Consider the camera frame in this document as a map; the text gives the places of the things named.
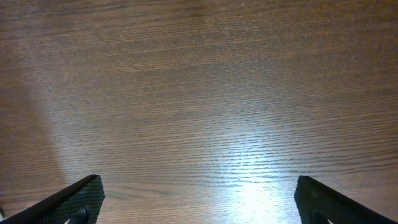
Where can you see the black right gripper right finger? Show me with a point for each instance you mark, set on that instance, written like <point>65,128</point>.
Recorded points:
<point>318,203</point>

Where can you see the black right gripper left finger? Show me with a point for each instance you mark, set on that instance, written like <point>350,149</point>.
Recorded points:
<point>80,202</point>

